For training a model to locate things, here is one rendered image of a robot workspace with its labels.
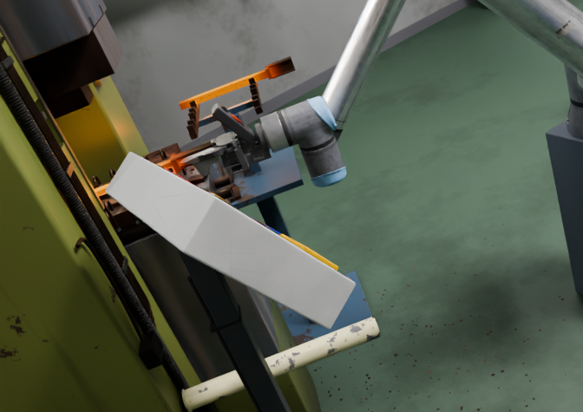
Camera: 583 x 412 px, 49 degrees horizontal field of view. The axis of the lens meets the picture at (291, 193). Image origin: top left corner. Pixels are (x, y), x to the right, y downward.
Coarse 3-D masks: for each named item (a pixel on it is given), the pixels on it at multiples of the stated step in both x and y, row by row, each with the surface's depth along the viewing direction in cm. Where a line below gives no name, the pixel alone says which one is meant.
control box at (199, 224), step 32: (128, 160) 106; (128, 192) 100; (160, 192) 92; (192, 192) 85; (160, 224) 87; (192, 224) 81; (224, 224) 82; (256, 224) 84; (192, 256) 80; (224, 256) 83; (256, 256) 85; (288, 256) 88; (256, 288) 86; (288, 288) 89; (320, 288) 92; (352, 288) 95; (320, 320) 94
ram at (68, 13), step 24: (0, 0) 119; (24, 0) 119; (48, 0) 120; (72, 0) 121; (96, 0) 143; (24, 24) 121; (48, 24) 122; (72, 24) 122; (24, 48) 123; (48, 48) 123
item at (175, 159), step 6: (204, 144) 155; (210, 144) 154; (192, 150) 154; (198, 150) 153; (174, 156) 154; (180, 156) 153; (186, 156) 154; (162, 162) 155; (168, 162) 154; (174, 162) 153; (174, 168) 153; (180, 168) 155; (102, 186) 156; (96, 192) 154; (102, 192) 154
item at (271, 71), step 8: (272, 64) 213; (280, 64) 214; (288, 64) 214; (264, 72) 214; (272, 72) 215; (280, 72) 215; (288, 72) 214; (240, 80) 215; (256, 80) 215; (216, 88) 216; (224, 88) 215; (232, 88) 215; (200, 96) 215; (208, 96) 216; (216, 96) 216; (184, 104) 216
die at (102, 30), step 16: (96, 32) 130; (112, 32) 146; (64, 48) 129; (80, 48) 129; (96, 48) 130; (112, 48) 139; (32, 64) 129; (48, 64) 130; (64, 64) 130; (80, 64) 130; (96, 64) 131; (112, 64) 133; (32, 80) 130; (48, 80) 131; (64, 80) 131; (80, 80) 132; (96, 80) 132; (48, 96) 132
